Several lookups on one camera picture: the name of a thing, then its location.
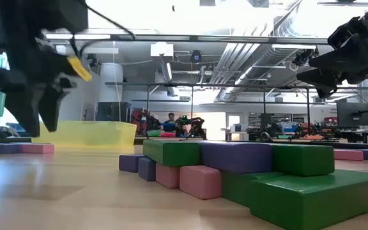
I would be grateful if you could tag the black computer monitor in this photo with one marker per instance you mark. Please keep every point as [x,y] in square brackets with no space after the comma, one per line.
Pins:
[353,114]

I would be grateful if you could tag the silver ceiling duct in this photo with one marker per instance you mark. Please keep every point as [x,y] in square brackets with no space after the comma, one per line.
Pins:
[225,64]

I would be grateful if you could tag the black aluminium table frame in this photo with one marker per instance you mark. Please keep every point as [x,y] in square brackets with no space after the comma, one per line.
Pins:
[11,140]

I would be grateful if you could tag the black equipment case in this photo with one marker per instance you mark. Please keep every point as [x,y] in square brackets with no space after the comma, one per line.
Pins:
[113,111]

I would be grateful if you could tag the white round pillar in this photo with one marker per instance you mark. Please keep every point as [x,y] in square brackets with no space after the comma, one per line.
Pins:
[111,83]

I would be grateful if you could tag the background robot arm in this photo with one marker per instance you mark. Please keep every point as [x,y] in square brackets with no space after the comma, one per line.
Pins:
[196,126]

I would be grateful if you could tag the black hanging camera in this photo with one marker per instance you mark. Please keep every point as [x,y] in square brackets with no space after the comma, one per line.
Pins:
[196,57]
[92,60]

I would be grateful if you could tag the rig LED light bar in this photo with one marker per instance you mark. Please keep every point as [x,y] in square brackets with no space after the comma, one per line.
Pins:
[222,39]

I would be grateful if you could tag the yellow tape tag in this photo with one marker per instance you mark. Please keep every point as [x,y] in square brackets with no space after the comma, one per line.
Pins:
[80,69]

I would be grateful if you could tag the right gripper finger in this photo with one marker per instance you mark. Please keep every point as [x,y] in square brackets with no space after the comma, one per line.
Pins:
[321,80]
[343,57]

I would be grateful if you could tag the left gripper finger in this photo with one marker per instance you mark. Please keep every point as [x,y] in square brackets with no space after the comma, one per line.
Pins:
[27,111]
[51,108]

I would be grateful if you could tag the person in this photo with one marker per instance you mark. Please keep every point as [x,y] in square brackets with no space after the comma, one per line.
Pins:
[170,124]

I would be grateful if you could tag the pink wooden block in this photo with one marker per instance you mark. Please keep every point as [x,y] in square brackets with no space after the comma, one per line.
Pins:
[200,182]
[37,149]
[167,175]
[348,155]

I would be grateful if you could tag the cluttered background workbench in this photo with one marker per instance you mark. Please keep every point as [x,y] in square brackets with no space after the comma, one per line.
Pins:
[331,135]

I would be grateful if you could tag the black metal workstation frame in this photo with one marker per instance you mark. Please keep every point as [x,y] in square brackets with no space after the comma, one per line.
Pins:
[171,84]

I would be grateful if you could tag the yellow plastic bin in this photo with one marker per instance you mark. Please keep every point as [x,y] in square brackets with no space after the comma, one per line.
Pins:
[88,134]

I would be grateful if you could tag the white ceiling box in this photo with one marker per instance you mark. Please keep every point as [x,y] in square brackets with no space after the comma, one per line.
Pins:
[161,49]

